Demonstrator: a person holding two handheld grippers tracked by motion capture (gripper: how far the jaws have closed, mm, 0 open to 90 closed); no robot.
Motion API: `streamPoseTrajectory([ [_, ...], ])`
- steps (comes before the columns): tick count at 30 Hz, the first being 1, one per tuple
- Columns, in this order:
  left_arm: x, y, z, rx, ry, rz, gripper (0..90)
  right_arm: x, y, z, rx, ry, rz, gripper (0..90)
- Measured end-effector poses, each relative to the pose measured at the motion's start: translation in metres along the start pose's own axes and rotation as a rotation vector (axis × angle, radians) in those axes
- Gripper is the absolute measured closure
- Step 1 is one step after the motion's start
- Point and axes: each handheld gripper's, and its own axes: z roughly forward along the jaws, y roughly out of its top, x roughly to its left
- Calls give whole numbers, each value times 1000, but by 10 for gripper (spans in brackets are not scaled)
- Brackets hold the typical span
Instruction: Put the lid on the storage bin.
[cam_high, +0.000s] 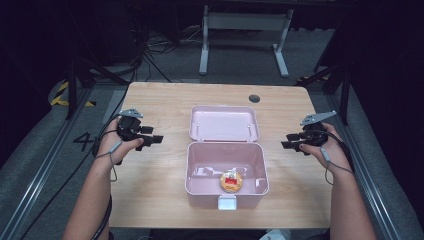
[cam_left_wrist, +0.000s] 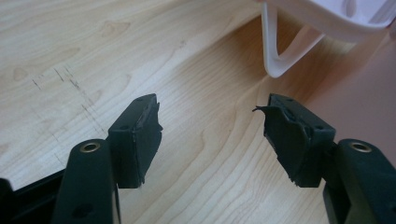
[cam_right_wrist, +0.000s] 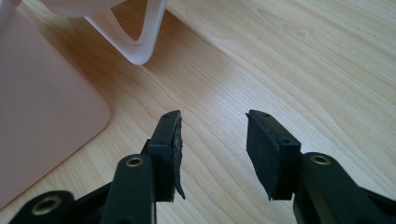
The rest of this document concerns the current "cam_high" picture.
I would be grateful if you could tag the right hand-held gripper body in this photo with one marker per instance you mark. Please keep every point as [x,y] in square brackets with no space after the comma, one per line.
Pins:
[315,130]

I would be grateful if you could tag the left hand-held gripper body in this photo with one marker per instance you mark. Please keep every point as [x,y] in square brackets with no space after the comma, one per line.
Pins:
[128,125]

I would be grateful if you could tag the pink plastic storage box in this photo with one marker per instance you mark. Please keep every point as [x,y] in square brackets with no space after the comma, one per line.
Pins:
[225,156]

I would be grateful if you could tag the round orange snack cup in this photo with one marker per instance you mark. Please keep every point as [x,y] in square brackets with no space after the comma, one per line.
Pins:
[231,180]

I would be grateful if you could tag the person's left hand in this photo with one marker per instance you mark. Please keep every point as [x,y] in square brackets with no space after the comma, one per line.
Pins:
[118,141]

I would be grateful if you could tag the person's right hand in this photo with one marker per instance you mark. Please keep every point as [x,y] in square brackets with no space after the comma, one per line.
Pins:
[328,151]

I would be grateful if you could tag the black tripod stand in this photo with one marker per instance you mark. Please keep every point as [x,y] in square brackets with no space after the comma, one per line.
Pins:
[85,71]
[333,78]

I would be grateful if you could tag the white object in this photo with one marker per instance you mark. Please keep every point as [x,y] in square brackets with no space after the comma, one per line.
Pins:
[276,234]

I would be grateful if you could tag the white metal table frame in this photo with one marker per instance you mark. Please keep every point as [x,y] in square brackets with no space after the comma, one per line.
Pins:
[245,36]

